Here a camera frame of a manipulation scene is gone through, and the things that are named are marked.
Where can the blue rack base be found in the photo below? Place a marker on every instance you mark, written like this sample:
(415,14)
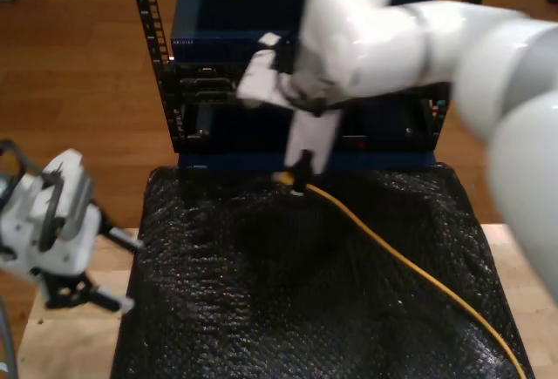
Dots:
(370,161)

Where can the black rack drawer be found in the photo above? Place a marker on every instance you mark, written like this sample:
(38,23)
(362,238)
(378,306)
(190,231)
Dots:
(244,135)

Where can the black rack server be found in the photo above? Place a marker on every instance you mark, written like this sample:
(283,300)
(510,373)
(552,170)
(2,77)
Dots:
(196,83)

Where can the black bubble mat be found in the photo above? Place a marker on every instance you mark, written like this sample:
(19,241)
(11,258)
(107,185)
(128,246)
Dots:
(261,309)

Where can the blue network switch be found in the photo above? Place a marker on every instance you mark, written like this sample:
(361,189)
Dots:
(226,4)

